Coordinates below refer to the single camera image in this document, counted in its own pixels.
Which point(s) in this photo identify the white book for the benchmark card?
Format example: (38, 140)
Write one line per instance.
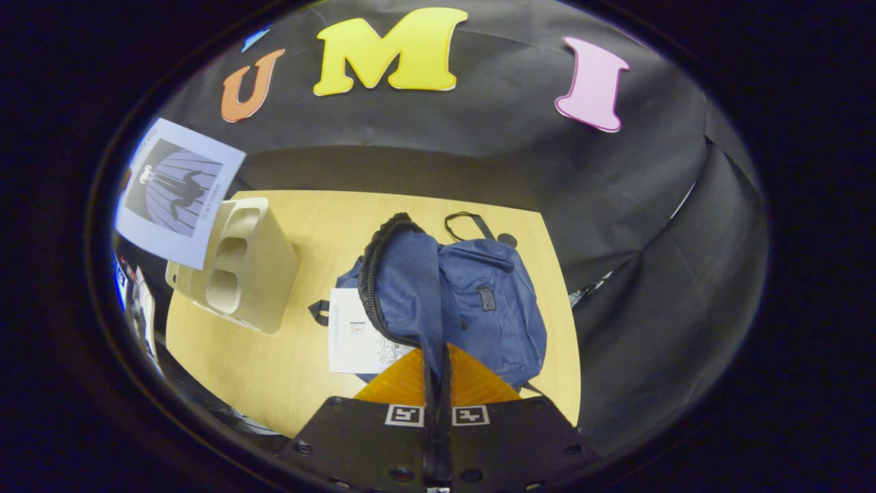
(352, 342)

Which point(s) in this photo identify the book with dark figure cover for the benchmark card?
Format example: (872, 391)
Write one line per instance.
(178, 192)

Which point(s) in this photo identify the cream plastic bookshelf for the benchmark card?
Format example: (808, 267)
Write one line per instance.
(267, 281)

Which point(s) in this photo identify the black round disc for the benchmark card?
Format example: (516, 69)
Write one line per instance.
(507, 239)

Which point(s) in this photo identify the blue schoolbag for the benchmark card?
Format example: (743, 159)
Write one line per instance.
(499, 335)

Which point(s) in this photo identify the white side table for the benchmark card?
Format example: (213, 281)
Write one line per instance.
(144, 315)

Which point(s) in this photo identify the computer monitor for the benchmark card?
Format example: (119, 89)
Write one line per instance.
(120, 281)

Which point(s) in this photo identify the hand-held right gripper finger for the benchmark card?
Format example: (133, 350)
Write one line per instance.
(445, 390)
(428, 390)

